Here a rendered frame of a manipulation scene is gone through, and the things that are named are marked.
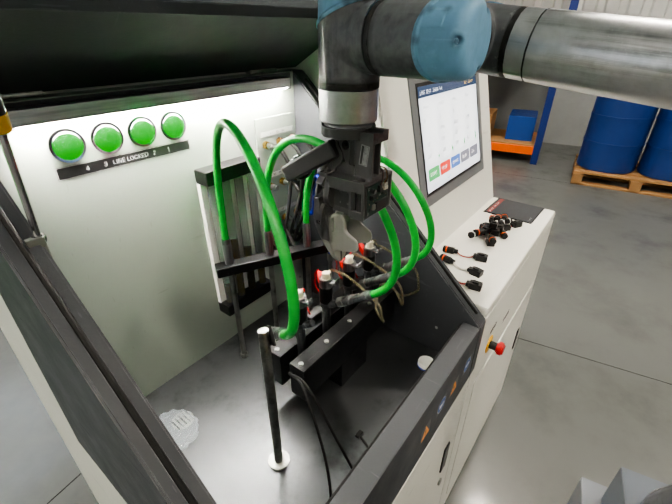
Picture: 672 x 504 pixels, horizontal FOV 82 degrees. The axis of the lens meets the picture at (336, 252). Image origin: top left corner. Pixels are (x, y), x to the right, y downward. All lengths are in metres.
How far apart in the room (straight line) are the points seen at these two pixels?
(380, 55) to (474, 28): 0.09
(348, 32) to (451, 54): 0.12
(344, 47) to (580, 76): 0.25
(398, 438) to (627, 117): 4.77
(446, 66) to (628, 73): 0.18
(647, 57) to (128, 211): 0.76
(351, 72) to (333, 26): 0.05
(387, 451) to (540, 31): 0.61
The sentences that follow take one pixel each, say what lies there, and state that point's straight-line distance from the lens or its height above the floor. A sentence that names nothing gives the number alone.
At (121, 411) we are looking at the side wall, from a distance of 0.54.
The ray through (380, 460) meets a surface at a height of 0.95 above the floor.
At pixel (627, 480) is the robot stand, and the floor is 0.90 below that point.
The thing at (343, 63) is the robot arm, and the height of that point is 1.50.
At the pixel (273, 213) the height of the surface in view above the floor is 1.35.
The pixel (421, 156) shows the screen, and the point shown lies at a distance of 1.07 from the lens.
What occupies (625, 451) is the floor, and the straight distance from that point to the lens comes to 2.19.
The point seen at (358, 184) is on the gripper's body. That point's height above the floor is 1.36.
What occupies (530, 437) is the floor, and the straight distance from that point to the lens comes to 2.05.
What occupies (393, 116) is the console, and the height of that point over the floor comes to 1.36.
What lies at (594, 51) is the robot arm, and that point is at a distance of 0.50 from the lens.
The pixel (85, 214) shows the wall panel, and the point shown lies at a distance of 0.77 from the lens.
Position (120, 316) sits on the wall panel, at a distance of 0.87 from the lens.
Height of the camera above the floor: 1.53
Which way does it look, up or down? 30 degrees down
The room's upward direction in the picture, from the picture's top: straight up
